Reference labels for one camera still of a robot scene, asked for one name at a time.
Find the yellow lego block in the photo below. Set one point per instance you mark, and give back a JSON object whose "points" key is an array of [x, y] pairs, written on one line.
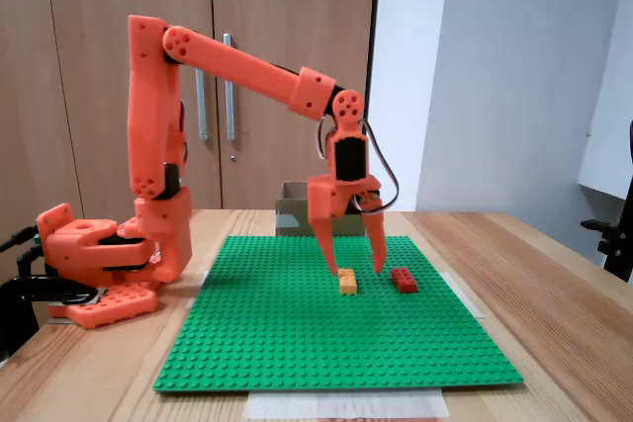
{"points": [[349, 284]]}

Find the brown cardboard box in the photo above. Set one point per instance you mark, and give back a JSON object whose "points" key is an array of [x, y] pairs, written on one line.
{"points": [[294, 207]]}

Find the red lego block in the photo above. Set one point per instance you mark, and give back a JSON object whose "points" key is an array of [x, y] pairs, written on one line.
{"points": [[404, 279]]}

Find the green lego baseplate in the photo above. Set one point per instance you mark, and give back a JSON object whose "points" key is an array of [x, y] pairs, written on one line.
{"points": [[321, 343]]}

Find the short masking tape strip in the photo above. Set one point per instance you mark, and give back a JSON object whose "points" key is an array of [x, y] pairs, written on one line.
{"points": [[465, 296], [198, 288]]}

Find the long masking tape strip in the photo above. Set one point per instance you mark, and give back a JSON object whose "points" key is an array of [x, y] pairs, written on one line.
{"points": [[346, 404]]}

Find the wooden cabinet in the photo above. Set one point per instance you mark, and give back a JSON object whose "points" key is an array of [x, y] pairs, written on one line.
{"points": [[297, 7]]}

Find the black stand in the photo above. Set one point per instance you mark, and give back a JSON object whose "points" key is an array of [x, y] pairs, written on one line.
{"points": [[615, 244]]}

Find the black table clamp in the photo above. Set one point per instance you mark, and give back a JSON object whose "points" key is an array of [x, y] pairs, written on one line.
{"points": [[49, 288]]}

